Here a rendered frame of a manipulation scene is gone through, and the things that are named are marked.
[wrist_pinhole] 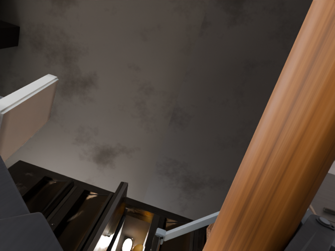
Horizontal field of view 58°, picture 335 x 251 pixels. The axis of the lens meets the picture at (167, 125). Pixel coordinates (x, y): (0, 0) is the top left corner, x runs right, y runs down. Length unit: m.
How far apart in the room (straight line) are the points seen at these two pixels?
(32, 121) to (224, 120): 2.99
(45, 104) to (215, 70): 2.85
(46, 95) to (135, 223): 1.83
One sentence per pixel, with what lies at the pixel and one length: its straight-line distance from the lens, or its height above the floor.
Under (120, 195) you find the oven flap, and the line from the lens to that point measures 1.71.
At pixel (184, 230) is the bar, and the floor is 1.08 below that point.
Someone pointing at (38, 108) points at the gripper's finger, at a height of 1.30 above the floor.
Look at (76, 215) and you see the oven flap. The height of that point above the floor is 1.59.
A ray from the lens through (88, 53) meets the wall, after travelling 3.23.
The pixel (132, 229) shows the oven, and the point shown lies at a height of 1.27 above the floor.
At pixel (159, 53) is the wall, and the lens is 3.03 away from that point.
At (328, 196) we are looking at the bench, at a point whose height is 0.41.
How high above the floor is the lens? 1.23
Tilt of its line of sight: 1 degrees up
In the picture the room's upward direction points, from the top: 71 degrees counter-clockwise
